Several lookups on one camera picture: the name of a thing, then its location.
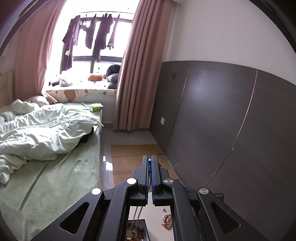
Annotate pink curtain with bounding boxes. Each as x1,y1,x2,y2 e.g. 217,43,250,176
14,0,66,100
113,0,172,131

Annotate green tissue box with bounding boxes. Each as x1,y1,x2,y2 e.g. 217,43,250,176
89,103,103,113

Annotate right pink curtain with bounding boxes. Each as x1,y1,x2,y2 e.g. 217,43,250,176
113,0,172,131

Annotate colourful beaded bracelet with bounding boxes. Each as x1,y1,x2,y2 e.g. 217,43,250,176
161,214,173,230

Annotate light green duvet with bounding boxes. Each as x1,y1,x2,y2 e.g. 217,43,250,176
1,104,103,185

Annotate dark cushion on sill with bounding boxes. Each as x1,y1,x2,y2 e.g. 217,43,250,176
106,64,121,89

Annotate flattened cardboard on floor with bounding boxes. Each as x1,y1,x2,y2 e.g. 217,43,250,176
111,144,179,186

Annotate left pink curtain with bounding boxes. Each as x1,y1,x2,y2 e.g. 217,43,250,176
14,0,66,100

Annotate dark hanging shirt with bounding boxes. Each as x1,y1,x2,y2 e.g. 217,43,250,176
60,15,81,72

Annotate light green pillow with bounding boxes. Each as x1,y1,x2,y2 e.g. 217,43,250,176
10,99,40,115

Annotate black jewelry box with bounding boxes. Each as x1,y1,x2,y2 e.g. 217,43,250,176
125,219,149,241

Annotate dark hanging trousers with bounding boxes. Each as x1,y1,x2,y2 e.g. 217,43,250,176
92,13,113,59

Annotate green bed sheet mattress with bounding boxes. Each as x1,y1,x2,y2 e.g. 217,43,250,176
0,108,103,241

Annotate white side table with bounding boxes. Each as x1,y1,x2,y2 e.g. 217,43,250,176
128,203,174,240

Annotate patterned window seat cushion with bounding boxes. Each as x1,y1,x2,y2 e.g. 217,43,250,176
46,88,117,102

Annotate orange plush toy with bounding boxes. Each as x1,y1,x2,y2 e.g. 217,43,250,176
88,74,104,82

